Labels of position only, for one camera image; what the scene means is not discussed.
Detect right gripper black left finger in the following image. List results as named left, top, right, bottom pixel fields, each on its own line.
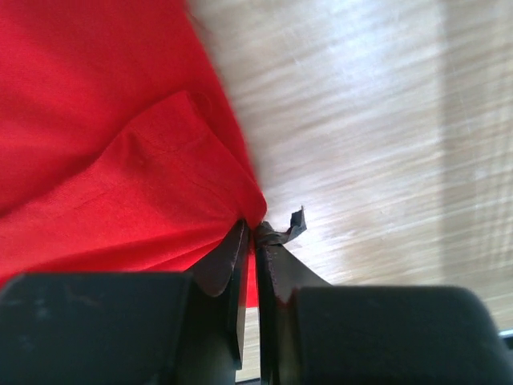
left=1, top=221, right=250, bottom=384

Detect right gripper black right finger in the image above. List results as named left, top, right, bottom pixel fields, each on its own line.
left=254, top=211, right=512, bottom=384

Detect red t shirt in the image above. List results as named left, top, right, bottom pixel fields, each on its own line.
left=1, top=1, right=266, bottom=281

